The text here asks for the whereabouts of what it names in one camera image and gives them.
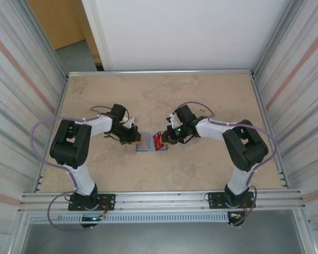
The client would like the blue leather card holder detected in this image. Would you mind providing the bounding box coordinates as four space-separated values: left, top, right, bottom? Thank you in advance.
136 131 170 153

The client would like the small black controller box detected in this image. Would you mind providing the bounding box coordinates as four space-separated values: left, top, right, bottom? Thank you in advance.
227 211 246 228
79 211 108 229

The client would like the wooden door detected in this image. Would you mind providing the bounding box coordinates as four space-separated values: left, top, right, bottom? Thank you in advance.
28 0 86 50

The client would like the wide aluminium frame rail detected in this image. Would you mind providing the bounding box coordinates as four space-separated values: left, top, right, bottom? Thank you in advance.
20 188 307 214

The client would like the thin aluminium frame rail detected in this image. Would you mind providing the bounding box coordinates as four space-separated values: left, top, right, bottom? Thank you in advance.
67 69 255 78

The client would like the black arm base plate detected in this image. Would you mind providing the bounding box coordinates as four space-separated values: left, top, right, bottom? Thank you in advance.
68 193 116 212
208 190 256 210

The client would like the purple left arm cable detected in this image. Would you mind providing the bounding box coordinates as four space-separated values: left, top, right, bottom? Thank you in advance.
31 105 114 232

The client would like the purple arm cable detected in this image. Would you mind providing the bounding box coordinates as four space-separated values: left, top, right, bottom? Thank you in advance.
173 102 279 228
31 105 114 232

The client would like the aluminium table side rail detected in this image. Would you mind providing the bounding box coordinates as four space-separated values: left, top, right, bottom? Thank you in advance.
250 74 291 189
36 75 70 192

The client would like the grey slotted cable duct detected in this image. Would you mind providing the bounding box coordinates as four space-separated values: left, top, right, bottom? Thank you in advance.
29 213 246 224

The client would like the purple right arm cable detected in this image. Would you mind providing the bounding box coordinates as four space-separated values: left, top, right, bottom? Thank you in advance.
173 102 279 228

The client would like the aluminium upright post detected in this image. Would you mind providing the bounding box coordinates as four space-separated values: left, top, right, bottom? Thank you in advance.
253 0 302 76
21 0 69 80

